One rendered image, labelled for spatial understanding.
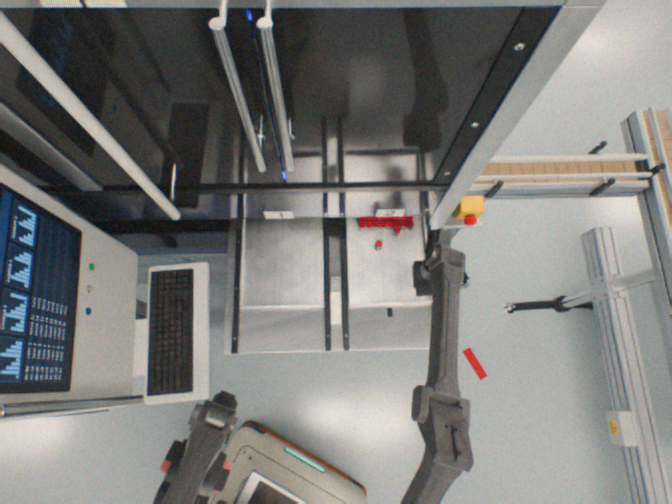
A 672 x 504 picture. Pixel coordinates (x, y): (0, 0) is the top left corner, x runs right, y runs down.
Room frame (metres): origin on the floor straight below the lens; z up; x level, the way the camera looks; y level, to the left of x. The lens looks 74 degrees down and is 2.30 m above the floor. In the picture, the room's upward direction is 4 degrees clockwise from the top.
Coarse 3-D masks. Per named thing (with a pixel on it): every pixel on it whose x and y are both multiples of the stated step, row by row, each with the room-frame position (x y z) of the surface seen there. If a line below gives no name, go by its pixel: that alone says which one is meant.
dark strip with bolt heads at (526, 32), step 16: (528, 16) 0.52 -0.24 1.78; (544, 16) 0.52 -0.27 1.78; (512, 32) 0.52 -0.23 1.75; (528, 32) 0.52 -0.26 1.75; (512, 48) 0.52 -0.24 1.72; (528, 48) 0.53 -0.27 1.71; (496, 64) 0.52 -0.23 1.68; (512, 64) 0.52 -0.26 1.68; (496, 80) 0.52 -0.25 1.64; (512, 80) 0.53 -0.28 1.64; (480, 96) 0.52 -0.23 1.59; (496, 96) 0.52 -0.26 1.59; (480, 112) 0.52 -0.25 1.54; (464, 128) 0.52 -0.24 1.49; (480, 128) 0.53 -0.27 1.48; (464, 144) 0.52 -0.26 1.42; (448, 160) 0.52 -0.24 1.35; (448, 176) 0.52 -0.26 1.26
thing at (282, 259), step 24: (264, 240) 0.43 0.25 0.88; (288, 240) 0.44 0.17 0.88; (312, 240) 0.44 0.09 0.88; (264, 264) 0.35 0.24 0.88; (288, 264) 0.36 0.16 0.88; (312, 264) 0.36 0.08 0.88; (240, 288) 0.26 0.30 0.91; (264, 288) 0.27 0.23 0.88; (288, 288) 0.28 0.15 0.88; (312, 288) 0.28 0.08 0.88
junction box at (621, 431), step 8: (608, 416) -0.04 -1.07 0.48; (616, 416) -0.04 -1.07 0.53; (624, 416) -0.04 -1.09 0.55; (608, 424) -0.07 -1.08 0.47; (616, 424) -0.07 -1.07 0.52; (624, 424) -0.06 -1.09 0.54; (632, 424) -0.06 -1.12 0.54; (608, 432) -0.10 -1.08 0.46; (616, 432) -0.09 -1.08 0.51; (624, 432) -0.09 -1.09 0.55; (632, 432) -0.09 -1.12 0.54; (616, 440) -0.12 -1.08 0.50; (624, 440) -0.12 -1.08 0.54; (632, 440) -0.12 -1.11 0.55
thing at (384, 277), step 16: (352, 224) 0.51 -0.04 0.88; (416, 224) 0.53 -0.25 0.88; (352, 240) 0.45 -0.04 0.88; (368, 240) 0.46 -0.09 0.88; (384, 240) 0.46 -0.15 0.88; (400, 240) 0.47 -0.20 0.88; (416, 240) 0.47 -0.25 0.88; (352, 256) 0.40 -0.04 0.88; (368, 256) 0.40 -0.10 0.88; (384, 256) 0.41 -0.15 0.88; (400, 256) 0.41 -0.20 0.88; (416, 256) 0.42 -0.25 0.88; (352, 272) 0.35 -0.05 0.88; (368, 272) 0.35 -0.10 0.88; (384, 272) 0.35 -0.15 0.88; (400, 272) 0.36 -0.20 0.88; (352, 288) 0.29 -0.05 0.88; (368, 288) 0.30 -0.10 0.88; (384, 288) 0.30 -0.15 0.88; (400, 288) 0.31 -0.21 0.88; (352, 304) 0.24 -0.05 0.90; (368, 304) 0.24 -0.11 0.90; (384, 304) 0.25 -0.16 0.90; (400, 304) 0.25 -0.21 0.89; (416, 304) 0.26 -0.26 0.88
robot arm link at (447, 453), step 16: (432, 400) -0.02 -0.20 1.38; (432, 416) -0.05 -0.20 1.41; (448, 416) -0.04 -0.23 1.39; (464, 416) -0.04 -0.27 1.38; (432, 432) -0.07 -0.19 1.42; (448, 432) -0.07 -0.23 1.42; (464, 432) -0.07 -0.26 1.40; (432, 448) -0.10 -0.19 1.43; (448, 448) -0.10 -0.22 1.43; (464, 448) -0.10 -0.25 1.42; (432, 464) -0.13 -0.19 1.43; (448, 464) -0.12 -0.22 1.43; (464, 464) -0.12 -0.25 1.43; (416, 480) -0.16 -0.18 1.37; (432, 480) -0.15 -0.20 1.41; (448, 480) -0.15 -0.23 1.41; (416, 496) -0.19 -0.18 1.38; (432, 496) -0.18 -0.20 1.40
